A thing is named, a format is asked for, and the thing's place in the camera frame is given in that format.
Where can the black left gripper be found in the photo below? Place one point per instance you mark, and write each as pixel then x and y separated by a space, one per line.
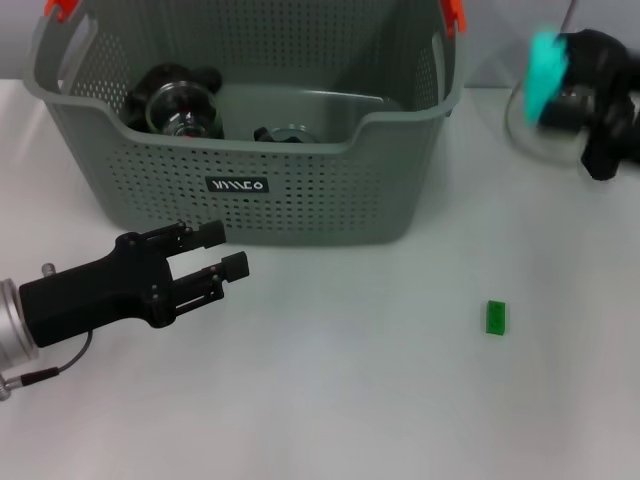
pixel 100 295

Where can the green flat toy brick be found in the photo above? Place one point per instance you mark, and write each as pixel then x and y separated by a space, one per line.
pixel 496 317

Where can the teal square plate brick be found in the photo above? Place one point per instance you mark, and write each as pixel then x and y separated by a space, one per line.
pixel 542 75

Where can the black clay teapot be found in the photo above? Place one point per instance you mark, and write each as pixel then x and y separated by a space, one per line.
pixel 165 72

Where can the glass teacup with black sleeve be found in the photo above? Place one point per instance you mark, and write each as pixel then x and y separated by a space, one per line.
pixel 180 105
pixel 282 135

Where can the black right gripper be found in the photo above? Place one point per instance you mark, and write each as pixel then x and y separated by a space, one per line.
pixel 631 115

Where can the grey perforated storage basket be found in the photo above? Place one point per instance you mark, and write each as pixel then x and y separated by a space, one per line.
pixel 300 200

